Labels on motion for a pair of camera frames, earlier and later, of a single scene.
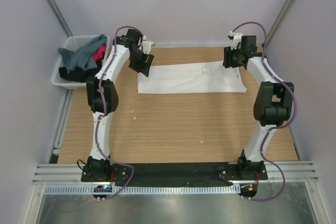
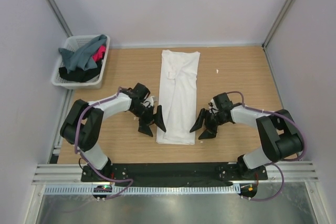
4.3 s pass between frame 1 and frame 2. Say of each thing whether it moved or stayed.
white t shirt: moved
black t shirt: stayed
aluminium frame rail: stayed
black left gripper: moved
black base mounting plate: stayed
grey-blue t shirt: stayed
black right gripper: moved
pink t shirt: stayed
